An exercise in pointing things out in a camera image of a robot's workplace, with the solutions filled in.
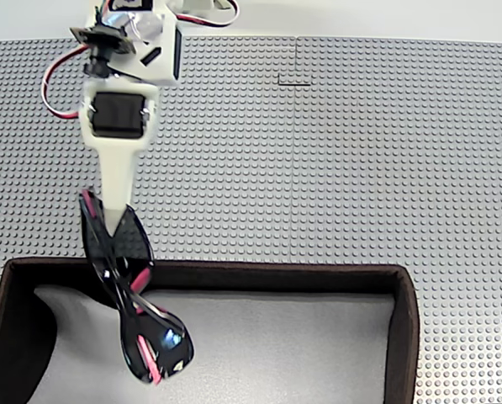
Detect black sunglasses with red accents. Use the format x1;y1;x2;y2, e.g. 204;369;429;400
78;188;196;386

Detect dark brown fabric bin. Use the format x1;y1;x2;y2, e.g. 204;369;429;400
0;257;421;404

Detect grey foam bin liner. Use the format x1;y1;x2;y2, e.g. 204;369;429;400
26;283;397;404

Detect large grey studded baseplate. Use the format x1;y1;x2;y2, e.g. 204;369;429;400
289;35;502;404
0;35;299;353

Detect small grey studded plate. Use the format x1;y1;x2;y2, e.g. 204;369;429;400
277;72;313;87

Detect black camera module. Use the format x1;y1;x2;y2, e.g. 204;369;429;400
69;24;135;80

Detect red white black servo cable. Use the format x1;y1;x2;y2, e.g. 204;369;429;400
173;0;241;29
42;43;88;120

